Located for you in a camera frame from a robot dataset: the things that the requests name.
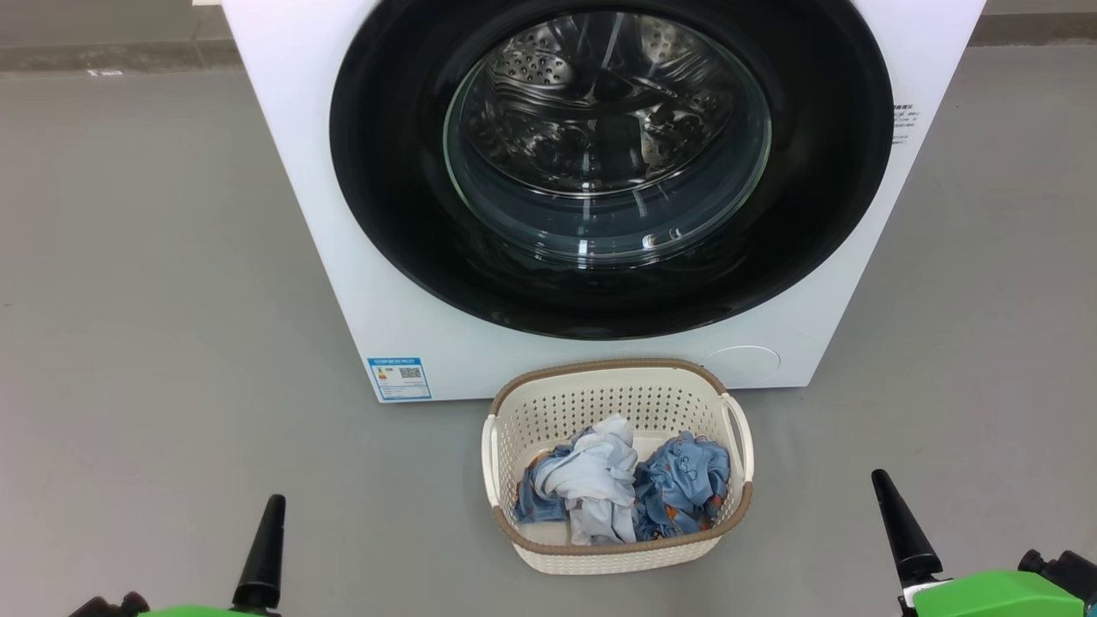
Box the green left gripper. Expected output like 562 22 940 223
141 494 286 617

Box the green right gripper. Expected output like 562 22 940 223
872 469 1088 617

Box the blue cartoon print garment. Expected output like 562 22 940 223
632 431 732 542

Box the white garment with blue trim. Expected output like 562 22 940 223
513 415 639 547

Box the round black glass washer door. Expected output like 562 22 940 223
329 0 895 341

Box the white front-load washing machine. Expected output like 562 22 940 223
221 0 988 404

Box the stainless steel washing machine drum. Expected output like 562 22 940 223
480 13 738 198

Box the round white filter cover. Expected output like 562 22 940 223
703 345 782 386

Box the cream perforated laundry basket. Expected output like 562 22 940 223
481 358 755 575

